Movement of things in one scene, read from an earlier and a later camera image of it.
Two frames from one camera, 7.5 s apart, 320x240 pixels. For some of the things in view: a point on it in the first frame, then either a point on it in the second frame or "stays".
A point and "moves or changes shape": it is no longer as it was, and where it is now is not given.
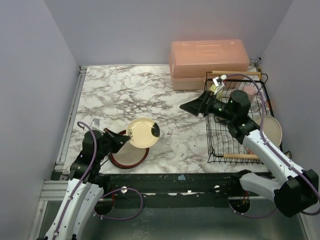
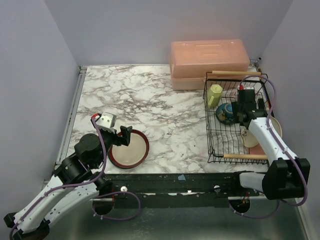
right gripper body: [206, 102] → [240, 110]
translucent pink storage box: [190, 60] stays
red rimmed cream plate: [128, 155] stays
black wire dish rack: [223, 146] stays
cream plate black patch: [144, 133] moves or changes shape
